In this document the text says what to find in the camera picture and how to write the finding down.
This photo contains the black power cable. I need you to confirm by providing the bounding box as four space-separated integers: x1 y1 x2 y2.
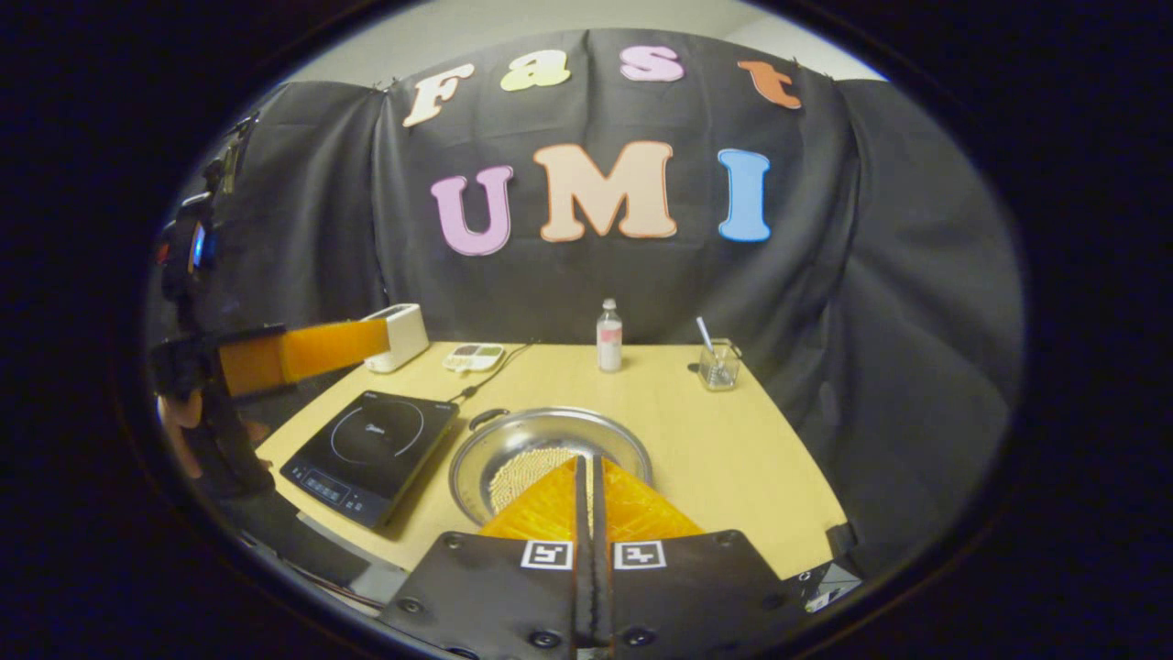
446 341 542 406

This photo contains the stainless steel pot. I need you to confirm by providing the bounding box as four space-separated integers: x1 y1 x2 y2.
448 406 653 528

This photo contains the black backdrop cloth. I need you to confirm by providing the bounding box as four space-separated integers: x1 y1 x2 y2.
151 27 1025 588

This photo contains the pile of yellow soybeans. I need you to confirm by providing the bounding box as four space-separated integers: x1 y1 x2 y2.
488 446 580 514

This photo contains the black induction cooktop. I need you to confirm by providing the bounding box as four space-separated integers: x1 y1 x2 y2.
280 390 461 531

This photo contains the clear bottle with pink label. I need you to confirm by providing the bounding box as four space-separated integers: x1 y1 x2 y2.
597 298 624 373

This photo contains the white toaster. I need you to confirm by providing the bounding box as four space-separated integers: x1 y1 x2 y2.
362 303 430 374

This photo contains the white divided bean dish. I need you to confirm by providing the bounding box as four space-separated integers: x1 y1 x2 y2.
443 343 506 374

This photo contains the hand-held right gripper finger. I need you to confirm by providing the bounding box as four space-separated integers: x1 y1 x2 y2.
378 456 595 656
594 456 807 656

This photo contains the clear glass cup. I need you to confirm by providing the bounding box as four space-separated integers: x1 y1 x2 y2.
698 339 741 392

